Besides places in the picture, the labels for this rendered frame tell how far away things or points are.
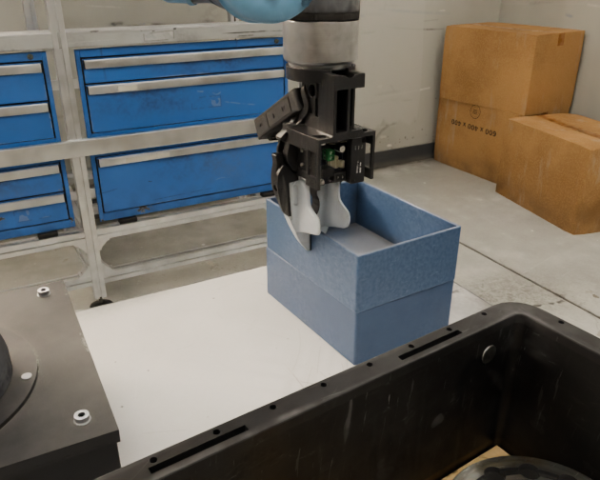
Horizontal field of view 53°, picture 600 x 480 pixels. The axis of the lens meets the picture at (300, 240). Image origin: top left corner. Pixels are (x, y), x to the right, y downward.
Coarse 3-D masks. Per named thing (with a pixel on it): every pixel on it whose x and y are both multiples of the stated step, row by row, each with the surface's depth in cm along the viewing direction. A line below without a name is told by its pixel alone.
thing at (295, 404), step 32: (480, 320) 34; (512, 320) 35; (544, 320) 34; (416, 352) 32; (448, 352) 32; (320, 384) 29; (352, 384) 29; (256, 416) 27; (288, 416) 27; (192, 448) 25; (224, 448) 25
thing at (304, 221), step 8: (296, 184) 65; (304, 184) 64; (296, 192) 66; (304, 192) 65; (296, 200) 66; (304, 200) 65; (296, 208) 67; (304, 208) 65; (288, 216) 67; (296, 216) 67; (304, 216) 66; (312, 216) 64; (296, 224) 67; (304, 224) 66; (312, 224) 65; (320, 224) 64; (296, 232) 68; (304, 232) 67; (312, 232) 65; (304, 240) 69
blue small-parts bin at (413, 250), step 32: (352, 192) 85; (384, 192) 80; (288, 224) 74; (352, 224) 86; (384, 224) 81; (416, 224) 76; (448, 224) 71; (288, 256) 76; (320, 256) 69; (352, 256) 63; (384, 256) 64; (416, 256) 67; (448, 256) 70; (352, 288) 64; (384, 288) 66; (416, 288) 69
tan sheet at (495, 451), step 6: (492, 450) 39; (498, 450) 39; (504, 450) 39; (480, 456) 38; (486, 456) 38; (492, 456) 38; (474, 462) 38; (462, 468) 37; (450, 474) 37; (456, 474) 37
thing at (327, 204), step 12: (312, 192) 68; (324, 192) 68; (336, 192) 67; (312, 204) 70; (324, 204) 69; (336, 204) 67; (324, 216) 69; (336, 216) 67; (348, 216) 66; (324, 228) 70
